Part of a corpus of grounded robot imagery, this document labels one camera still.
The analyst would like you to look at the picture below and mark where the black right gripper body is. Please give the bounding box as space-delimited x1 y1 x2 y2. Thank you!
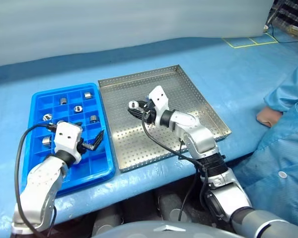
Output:
139 99 156 124

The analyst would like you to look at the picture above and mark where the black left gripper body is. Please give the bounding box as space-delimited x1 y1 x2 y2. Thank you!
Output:
75 138 95 156

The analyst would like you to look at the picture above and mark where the blue compartment tray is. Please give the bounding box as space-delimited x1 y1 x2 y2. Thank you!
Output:
21 82 116 198

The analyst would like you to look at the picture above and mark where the dark storage shelf rack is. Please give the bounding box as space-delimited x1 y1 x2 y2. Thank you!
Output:
269 0 298 43

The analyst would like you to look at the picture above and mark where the person's bare hand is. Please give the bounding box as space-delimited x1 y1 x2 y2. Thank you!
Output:
256 107 284 128

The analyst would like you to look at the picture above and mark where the perforated stainless steel tray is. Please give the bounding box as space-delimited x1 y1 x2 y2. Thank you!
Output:
98 64 232 174

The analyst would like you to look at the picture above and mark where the dark grey rounded shape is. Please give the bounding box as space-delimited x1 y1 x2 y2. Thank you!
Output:
91 207 124 236
157 193 192 223

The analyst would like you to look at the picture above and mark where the white foam backdrop sheet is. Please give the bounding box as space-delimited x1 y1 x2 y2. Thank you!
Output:
0 0 275 69

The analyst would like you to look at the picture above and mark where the blue foam table cover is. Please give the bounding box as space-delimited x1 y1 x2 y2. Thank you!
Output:
0 31 298 231

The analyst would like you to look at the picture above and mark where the grey robot torso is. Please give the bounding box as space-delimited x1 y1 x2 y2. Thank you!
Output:
96 221 239 238

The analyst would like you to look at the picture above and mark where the person in blue coat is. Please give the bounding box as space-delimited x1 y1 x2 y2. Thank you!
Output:
232 109 298 225

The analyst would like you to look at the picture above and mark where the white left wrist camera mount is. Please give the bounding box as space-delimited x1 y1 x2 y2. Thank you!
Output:
54 121 83 165

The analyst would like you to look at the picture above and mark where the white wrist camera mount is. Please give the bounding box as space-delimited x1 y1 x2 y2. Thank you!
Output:
54 121 83 165
148 85 170 126

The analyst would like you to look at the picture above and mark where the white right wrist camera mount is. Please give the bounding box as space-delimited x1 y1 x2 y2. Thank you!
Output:
148 85 170 126

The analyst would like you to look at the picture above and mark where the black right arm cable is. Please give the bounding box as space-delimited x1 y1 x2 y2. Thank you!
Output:
141 110 209 221

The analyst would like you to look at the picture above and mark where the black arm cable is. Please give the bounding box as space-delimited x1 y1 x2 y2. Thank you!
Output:
141 110 209 221
14 123 58 238

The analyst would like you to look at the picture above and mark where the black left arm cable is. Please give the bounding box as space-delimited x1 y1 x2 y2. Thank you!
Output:
14 123 58 238

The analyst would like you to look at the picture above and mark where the thin dark floor cable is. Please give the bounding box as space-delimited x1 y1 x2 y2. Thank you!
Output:
270 21 298 54

